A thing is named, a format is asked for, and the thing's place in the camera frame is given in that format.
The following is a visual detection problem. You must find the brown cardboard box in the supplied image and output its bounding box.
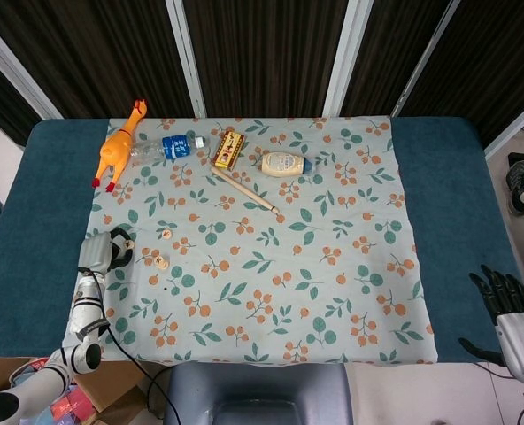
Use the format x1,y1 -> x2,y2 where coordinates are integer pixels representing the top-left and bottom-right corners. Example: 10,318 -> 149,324
0,356 -> 150,425

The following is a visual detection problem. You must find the clear bottle blue label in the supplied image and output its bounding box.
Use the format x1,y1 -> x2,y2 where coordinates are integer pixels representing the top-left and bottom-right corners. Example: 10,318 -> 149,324
130,130 -> 208,166

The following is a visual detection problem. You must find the teal table cover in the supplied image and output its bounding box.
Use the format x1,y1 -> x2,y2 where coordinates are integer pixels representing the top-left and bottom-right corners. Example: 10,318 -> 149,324
0,115 -> 524,367

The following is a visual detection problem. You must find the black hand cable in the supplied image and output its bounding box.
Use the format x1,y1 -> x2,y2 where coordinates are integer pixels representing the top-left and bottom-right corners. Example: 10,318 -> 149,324
76,265 -> 183,425

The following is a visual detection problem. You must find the dark folding screen panel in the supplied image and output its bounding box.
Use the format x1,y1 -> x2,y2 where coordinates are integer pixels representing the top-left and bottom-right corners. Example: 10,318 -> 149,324
323,0 -> 460,119
0,0 -> 205,120
392,0 -> 524,156
166,0 -> 372,119
0,43 -> 40,147

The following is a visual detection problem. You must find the grey plastic base cover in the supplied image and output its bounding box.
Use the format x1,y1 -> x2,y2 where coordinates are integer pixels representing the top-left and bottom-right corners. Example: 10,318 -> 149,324
162,362 -> 355,425

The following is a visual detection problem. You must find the cream mayonnaise squeeze bottle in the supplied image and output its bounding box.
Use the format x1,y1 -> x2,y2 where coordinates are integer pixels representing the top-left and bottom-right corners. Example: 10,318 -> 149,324
261,151 -> 320,179

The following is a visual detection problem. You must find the orange rubber chicken toy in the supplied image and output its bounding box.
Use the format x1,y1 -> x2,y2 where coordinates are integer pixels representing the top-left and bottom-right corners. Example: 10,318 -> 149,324
91,99 -> 149,194

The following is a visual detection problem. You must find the red pink package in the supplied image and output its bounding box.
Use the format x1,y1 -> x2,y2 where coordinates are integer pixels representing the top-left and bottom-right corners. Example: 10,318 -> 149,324
51,389 -> 95,421

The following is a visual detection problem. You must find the yellow red cardboard box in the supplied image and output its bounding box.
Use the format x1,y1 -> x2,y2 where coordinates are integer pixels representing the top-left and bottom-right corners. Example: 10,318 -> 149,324
212,129 -> 249,170

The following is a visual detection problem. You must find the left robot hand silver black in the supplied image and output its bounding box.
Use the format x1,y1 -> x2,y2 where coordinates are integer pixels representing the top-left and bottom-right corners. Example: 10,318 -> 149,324
78,226 -> 135,278

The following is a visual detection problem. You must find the wooden drumstick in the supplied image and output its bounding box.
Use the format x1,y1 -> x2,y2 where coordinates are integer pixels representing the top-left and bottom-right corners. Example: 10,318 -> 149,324
210,166 -> 281,216

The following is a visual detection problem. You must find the black green sneaker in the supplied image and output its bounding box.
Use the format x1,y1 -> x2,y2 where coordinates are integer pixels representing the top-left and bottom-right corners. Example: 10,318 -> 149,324
505,159 -> 524,217

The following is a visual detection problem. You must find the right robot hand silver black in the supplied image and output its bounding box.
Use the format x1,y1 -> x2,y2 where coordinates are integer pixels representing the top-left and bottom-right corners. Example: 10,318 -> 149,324
458,264 -> 524,383

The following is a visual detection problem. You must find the floral fruit print tablecloth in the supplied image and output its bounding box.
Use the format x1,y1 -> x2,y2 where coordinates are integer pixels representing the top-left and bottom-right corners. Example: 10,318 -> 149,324
60,115 -> 436,367

